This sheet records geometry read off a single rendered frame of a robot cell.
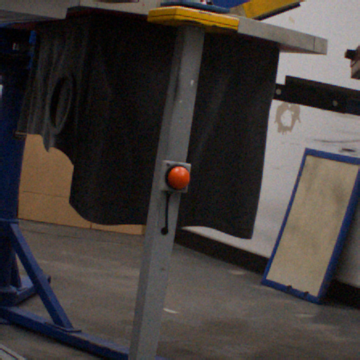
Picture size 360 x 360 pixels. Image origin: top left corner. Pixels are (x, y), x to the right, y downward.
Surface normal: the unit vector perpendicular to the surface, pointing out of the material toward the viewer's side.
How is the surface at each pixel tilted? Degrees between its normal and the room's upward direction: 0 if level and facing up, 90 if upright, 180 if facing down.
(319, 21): 90
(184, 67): 90
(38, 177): 78
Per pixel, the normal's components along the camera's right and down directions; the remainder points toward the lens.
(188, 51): 0.40, 0.11
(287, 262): -0.85, -0.32
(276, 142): -0.90, -0.11
